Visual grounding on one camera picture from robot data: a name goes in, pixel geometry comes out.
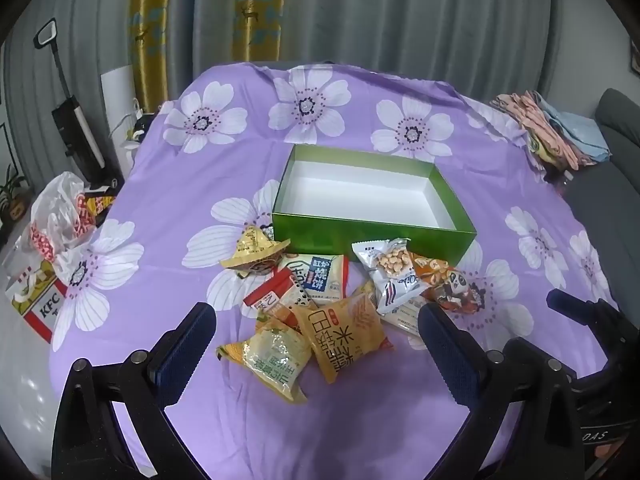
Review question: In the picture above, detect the green cardboard box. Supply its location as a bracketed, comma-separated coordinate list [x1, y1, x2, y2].
[271, 144, 477, 266]

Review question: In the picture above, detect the orange panda snack packet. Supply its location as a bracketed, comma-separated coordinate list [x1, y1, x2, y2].
[407, 252, 488, 318]

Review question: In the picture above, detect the pile of folded clothes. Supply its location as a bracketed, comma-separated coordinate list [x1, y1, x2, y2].
[492, 91, 598, 171]

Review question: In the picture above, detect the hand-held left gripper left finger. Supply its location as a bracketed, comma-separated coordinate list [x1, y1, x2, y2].
[51, 301, 218, 480]

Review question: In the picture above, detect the red white snack packet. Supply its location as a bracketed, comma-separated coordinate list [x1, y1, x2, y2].
[243, 267, 301, 313]

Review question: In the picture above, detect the yellow patterned folded cloth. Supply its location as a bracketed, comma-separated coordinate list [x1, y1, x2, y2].
[527, 132, 556, 163]

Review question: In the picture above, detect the yellow green corn snack packet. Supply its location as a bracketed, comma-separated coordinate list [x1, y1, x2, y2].
[216, 325, 313, 405]

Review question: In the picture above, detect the grey sofa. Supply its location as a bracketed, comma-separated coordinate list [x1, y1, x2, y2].
[560, 87, 640, 311]

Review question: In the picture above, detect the red white paper bag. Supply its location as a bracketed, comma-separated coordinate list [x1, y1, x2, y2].
[5, 255, 71, 345]

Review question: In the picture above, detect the gold patterned curtain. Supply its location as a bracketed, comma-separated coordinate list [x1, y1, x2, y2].
[231, 0, 290, 63]
[129, 0, 173, 116]

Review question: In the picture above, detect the small orange snack packet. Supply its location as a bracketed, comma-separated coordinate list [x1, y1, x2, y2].
[255, 305, 306, 336]

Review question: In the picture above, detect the white red plastic bag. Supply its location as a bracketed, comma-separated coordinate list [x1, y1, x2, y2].
[15, 171, 108, 266]

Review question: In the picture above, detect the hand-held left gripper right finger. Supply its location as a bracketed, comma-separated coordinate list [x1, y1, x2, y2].
[417, 301, 587, 480]

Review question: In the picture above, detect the white peanut snack packet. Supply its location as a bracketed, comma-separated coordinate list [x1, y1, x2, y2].
[351, 237, 431, 316]

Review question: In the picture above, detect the white board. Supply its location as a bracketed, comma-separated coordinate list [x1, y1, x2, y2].
[100, 64, 138, 171]

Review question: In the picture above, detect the light blue folded cloth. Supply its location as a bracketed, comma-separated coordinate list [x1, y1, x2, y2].
[542, 97, 612, 163]

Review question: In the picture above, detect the grey curtain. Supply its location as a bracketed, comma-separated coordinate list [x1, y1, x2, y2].
[5, 0, 566, 186]

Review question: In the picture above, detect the white blue snack packet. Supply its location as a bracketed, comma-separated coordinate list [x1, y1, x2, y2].
[277, 254, 351, 306]

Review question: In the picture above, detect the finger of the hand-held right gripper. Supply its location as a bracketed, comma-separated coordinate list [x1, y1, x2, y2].
[546, 288, 626, 346]

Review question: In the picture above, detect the red yellow paper box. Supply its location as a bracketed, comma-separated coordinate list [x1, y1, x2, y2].
[80, 192, 117, 226]

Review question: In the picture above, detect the gold ingot-shaped snack packet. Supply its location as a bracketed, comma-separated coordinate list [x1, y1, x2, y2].
[220, 225, 292, 277]

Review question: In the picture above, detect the potted plant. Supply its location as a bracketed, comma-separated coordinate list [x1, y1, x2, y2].
[0, 165, 28, 221]

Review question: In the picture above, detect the black upright vacuum cleaner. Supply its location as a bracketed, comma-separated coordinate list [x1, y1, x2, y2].
[34, 17, 125, 191]

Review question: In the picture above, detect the purple floral bedsheet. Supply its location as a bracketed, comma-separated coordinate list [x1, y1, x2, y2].
[47, 62, 621, 480]

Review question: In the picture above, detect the orange rice cracker packet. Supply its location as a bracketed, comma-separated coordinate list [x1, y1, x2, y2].
[290, 294, 394, 385]

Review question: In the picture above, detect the pale snack packet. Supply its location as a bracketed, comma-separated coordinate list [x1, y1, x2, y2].
[372, 295, 426, 336]

